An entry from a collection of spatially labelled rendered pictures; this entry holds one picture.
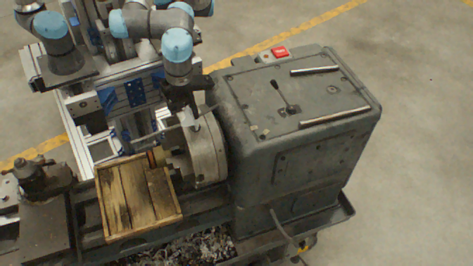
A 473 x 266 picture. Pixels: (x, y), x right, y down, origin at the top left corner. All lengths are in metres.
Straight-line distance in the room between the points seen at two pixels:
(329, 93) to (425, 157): 1.78
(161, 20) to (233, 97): 0.50
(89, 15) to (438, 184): 2.50
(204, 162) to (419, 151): 2.15
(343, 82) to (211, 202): 0.73
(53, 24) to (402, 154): 2.49
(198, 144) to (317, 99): 0.48
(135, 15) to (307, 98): 0.72
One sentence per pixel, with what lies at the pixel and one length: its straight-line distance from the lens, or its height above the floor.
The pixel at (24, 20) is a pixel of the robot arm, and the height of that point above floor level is 1.36.
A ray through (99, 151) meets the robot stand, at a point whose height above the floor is 0.21.
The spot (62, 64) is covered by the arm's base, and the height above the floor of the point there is 1.21.
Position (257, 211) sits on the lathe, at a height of 0.77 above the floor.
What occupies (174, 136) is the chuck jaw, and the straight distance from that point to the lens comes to 1.44.
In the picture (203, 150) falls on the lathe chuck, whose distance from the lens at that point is 1.34.
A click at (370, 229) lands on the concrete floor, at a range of 2.67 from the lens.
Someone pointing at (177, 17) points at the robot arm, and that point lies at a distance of 1.03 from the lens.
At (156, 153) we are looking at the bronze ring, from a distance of 1.44.
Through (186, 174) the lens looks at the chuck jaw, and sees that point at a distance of 1.38.
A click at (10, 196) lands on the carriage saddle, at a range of 1.78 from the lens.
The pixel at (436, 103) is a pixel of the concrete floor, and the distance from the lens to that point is 3.64.
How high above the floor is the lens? 2.27
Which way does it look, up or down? 51 degrees down
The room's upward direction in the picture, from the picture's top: 2 degrees clockwise
